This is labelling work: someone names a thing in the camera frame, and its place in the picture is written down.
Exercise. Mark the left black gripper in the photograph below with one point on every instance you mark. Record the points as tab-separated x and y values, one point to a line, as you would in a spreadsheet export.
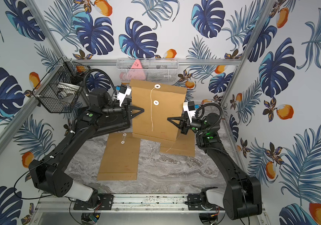
129	111

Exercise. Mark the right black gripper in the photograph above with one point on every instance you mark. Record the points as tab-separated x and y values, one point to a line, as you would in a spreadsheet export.
185	124

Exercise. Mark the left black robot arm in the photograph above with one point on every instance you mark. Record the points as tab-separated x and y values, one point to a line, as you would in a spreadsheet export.
48	174

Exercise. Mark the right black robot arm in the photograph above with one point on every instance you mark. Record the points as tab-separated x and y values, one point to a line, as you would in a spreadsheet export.
242	196

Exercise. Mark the black plastic tool case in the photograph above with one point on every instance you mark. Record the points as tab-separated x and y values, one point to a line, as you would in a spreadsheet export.
104	124

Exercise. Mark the pink triangular object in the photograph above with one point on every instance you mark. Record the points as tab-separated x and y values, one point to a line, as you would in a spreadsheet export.
136	72

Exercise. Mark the white items in black basket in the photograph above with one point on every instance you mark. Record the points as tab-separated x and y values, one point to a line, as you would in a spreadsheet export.
67	90

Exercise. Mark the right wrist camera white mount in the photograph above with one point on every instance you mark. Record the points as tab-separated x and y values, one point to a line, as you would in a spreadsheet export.
189	108

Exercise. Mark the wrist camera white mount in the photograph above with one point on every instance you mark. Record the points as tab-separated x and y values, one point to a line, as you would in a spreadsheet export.
189	108
123	92

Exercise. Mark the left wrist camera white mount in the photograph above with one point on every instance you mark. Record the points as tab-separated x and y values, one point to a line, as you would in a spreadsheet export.
123	92

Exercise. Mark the white mesh wall basket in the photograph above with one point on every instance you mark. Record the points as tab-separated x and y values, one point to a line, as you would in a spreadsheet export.
156	69

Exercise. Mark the black wire basket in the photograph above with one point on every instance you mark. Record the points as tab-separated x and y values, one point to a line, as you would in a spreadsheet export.
62	71

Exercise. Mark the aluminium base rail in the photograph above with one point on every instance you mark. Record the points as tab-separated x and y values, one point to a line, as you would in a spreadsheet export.
129	203

